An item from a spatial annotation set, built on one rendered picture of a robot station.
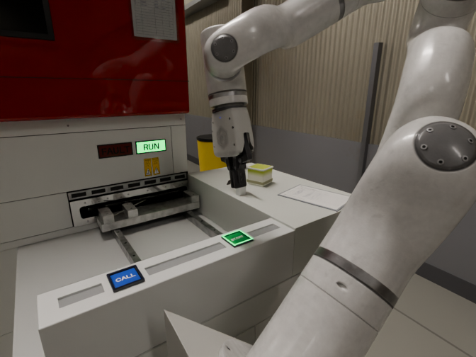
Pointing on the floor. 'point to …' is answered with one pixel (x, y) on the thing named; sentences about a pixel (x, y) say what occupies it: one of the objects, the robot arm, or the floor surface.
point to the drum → (207, 159)
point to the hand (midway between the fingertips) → (238, 178)
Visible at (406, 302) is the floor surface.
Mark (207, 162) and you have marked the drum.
